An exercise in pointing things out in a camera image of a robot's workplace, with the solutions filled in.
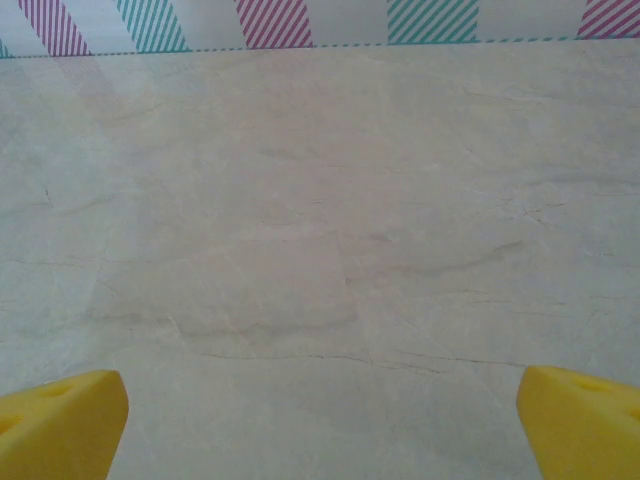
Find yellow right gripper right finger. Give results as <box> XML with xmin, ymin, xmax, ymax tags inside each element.
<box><xmin>516</xmin><ymin>364</ymin><xmax>640</xmax><ymax>480</ymax></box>

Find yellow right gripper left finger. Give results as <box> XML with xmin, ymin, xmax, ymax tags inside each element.
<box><xmin>0</xmin><ymin>369</ymin><xmax>130</xmax><ymax>480</ymax></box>

